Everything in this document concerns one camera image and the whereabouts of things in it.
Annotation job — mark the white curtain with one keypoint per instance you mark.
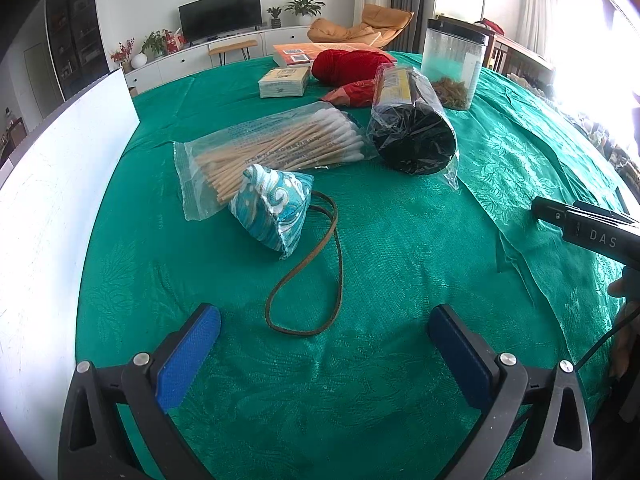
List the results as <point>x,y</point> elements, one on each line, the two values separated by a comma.
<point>550,5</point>

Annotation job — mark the orange book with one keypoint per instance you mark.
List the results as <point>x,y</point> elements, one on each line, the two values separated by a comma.
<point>300,50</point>

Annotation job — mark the large potted plant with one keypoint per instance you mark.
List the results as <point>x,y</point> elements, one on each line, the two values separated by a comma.
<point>304,7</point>

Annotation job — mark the small potted plant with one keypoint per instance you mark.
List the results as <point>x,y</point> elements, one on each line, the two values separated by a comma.
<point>274,16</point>

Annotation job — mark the grey curtain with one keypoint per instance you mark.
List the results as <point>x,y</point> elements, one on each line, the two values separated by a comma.
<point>412,0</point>

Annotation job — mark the person's right hand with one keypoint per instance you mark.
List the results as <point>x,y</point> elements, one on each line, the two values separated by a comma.
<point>627,340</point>

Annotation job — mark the red packet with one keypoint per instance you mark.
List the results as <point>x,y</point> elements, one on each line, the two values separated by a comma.
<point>352,94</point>

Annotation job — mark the orange lounge chair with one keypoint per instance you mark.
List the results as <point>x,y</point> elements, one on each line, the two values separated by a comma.
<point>360,27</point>

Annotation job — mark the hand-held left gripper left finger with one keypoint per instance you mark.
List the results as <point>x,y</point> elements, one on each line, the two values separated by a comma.
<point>190,350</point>

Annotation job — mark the small beige box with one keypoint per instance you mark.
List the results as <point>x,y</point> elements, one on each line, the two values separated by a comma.
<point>282,82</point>

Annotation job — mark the clear jar with black lid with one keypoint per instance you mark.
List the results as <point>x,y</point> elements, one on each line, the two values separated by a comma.
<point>450,60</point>

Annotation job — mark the bag of cotton swabs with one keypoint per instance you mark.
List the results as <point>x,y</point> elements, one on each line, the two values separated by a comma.
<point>280,145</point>

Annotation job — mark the red yarn ball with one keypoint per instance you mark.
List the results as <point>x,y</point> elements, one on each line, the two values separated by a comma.
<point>350,65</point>

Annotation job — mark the red gift bag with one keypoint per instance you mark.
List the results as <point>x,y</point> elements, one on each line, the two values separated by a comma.
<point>174,42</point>

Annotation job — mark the wooden bench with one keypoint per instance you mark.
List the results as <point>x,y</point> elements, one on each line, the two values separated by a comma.
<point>232,45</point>

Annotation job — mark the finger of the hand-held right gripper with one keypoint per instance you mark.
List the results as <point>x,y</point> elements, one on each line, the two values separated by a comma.
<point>550,212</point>

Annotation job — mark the white round vase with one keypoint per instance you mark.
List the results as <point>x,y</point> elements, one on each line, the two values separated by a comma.
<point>139,60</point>

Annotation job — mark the black trash bag roll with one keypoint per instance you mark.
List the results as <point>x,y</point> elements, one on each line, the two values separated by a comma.
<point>410,135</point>

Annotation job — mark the red flower vase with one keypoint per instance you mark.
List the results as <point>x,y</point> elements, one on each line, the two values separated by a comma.
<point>122,55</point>

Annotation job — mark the bushy potted plant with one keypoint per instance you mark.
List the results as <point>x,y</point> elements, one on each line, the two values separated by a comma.
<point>154,42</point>

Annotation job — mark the black television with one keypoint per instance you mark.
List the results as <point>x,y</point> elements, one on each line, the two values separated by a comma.
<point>220,12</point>

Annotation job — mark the black display cabinet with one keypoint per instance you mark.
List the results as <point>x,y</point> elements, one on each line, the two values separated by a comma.
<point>77,35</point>

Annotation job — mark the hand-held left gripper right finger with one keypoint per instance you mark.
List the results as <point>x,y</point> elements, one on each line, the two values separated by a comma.
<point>460,355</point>

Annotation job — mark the white television cabinet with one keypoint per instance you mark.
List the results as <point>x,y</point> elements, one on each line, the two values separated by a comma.
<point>170,65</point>

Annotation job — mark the white cardboard box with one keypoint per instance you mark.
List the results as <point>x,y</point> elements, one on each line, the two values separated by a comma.
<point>50,210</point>

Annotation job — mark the dark wooden chair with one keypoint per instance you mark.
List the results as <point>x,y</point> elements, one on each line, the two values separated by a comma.
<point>494,52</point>

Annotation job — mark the blue wave-pattern pouch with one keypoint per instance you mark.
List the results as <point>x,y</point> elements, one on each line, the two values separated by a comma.
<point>270,205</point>

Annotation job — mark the green tablecloth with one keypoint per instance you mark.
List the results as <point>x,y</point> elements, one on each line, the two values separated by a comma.
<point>400,260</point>

